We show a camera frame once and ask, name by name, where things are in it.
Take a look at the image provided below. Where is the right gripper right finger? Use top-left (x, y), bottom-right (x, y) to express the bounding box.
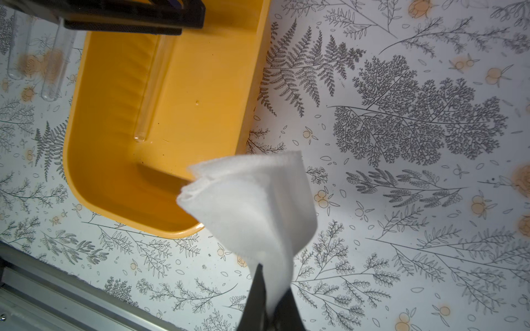
top-left (271, 290), bottom-right (306, 331)

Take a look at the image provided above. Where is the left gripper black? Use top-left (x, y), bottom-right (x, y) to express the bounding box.
top-left (1, 0), bottom-right (206, 35)

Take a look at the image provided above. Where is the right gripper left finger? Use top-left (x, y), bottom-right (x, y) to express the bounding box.
top-left (237, 264), bottom-right (267, 331)

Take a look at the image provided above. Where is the test tube blue cap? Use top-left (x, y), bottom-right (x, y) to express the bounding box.
top-left (8, 11), bottom-right (33, 80)
top-left (41, 19), bottom-right (77, 102)
top-left (133, 35), bottom-right (175, 143)

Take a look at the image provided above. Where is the yellow plastic tray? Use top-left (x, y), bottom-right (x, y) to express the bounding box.
top-left (63, 1), bottom-right (271, 239)

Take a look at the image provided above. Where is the white wipe cloth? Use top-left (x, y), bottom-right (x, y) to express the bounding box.
top-left (176, 151), bottom-right (317, 315)

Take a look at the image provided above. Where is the aluminium mounting rail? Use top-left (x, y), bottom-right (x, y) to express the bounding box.
top-left (1, 244), bottom-right (177, 330)

